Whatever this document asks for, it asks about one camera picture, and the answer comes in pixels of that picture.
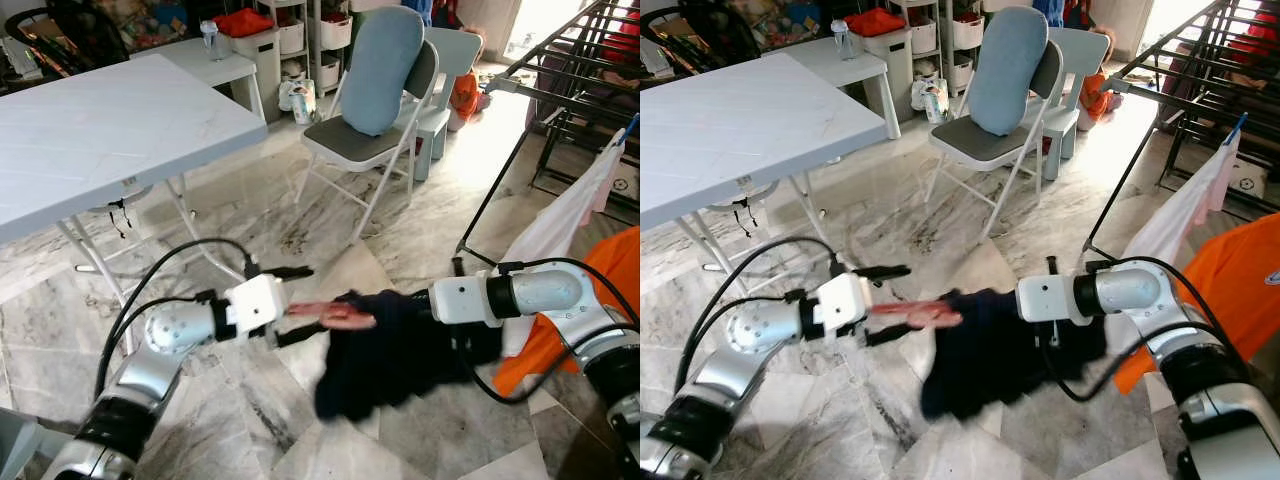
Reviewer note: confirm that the clear plastic bottle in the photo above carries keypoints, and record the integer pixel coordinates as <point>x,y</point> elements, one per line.
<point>845,42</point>
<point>212,42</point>

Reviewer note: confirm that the white waste bin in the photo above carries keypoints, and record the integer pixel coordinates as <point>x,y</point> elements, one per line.
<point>262,70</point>
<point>895,70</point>

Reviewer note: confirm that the pink clothes hanger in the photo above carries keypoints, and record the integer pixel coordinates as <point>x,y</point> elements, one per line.
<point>925,315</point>
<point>340,315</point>

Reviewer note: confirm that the small white table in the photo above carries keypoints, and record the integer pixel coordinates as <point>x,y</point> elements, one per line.
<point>815,58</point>
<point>180,58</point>

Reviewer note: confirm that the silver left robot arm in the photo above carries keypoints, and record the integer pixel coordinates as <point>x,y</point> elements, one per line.
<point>150,370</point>
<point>740,370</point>

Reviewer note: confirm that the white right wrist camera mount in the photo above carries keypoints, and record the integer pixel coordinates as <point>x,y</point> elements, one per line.
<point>1048,298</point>
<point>460,300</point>

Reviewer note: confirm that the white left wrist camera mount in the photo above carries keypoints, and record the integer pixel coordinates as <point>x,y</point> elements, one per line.
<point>255,302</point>
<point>842,302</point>

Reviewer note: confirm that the blue oval cushion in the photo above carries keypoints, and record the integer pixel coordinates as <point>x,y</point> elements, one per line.
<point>1008,70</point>
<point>382,70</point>

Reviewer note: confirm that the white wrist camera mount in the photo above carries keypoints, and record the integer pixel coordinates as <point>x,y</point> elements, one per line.
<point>460,300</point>
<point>842,302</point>
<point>1048,298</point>
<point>255,302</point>

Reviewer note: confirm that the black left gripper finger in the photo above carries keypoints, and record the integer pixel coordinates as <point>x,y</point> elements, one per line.
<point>890,338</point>
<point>298,338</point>
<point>880,272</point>
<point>285,272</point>

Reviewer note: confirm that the black office chair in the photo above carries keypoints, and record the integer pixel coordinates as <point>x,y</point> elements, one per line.
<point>725,30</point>
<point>90,30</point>

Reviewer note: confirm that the white shirt with blue stripes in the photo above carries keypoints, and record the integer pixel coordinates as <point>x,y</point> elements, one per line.
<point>1180,215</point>
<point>560,225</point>

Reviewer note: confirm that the blue clothes hanger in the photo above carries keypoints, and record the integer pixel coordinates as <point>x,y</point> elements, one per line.
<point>628,128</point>
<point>1237,125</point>

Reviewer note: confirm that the black metal drying rack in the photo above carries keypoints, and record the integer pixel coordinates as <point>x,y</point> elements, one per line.
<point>1118,85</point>
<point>503,85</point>

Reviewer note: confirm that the orange printed t-shirt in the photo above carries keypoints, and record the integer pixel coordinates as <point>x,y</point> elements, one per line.
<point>1240,280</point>
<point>610,270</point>

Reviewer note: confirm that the light blue child chair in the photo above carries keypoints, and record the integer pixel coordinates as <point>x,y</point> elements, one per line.
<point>1085,50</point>
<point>455,50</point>

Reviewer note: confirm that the white printed plastic package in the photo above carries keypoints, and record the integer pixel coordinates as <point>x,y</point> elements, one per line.
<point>300,100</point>
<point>932,100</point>

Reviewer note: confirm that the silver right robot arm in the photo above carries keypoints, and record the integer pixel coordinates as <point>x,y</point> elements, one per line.
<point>1130,290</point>
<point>545,292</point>

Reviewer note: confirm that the grey white folding chair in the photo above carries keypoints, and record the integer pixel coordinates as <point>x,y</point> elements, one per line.
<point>345,140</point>
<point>975,140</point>

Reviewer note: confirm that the navy blue garment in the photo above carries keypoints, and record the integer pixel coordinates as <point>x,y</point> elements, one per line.
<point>1000,350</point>
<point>400,350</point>

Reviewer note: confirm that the red cloth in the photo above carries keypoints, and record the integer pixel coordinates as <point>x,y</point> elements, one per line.
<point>876,22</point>
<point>243,22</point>

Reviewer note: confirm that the white storage trolley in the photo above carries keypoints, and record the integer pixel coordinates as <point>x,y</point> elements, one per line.
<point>292,35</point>
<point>968,30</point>
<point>925,35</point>
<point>335,30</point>

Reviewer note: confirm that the small child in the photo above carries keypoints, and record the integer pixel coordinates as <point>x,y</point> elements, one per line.
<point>1095,95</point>
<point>465,95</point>

